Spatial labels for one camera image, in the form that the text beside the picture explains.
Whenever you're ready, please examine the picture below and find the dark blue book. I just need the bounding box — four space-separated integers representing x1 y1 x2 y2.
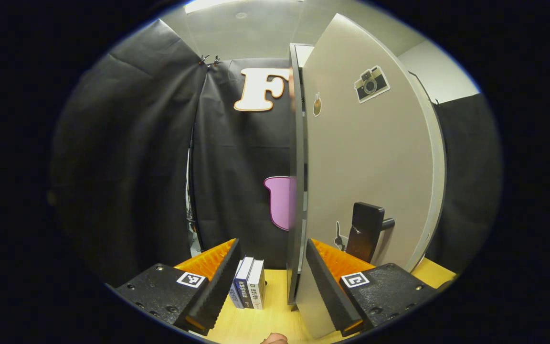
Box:
234 257 255 309

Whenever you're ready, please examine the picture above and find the cabinet door with camera sticker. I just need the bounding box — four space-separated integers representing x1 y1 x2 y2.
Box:
296 13 447 340

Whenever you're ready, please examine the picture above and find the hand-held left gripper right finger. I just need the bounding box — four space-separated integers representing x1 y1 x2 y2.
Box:
306 238 440 337

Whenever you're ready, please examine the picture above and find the ceiling light panel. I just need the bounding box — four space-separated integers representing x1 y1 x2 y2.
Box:
184 0 304 14

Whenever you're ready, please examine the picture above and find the grey cabinet with shelves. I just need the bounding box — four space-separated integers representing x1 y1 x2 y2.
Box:
287 43 315 306

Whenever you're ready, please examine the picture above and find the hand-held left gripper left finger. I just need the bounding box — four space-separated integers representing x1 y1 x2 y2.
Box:
115 238 241 335

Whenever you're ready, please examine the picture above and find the pale blue book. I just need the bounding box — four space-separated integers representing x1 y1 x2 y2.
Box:
230 260 244 309

